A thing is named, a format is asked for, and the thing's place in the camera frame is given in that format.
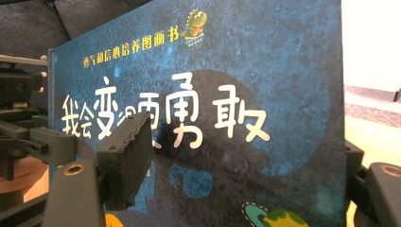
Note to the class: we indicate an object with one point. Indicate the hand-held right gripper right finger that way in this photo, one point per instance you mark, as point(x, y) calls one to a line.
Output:
point(381, 195)

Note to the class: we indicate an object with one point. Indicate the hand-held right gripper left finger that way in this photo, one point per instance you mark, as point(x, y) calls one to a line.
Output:
point(126, 164)

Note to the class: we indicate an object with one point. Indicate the white panel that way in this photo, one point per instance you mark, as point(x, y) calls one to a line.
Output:
point(369, 41)

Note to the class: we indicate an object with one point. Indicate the blue monster picture book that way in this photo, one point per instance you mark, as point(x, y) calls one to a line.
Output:
point(252, 94)

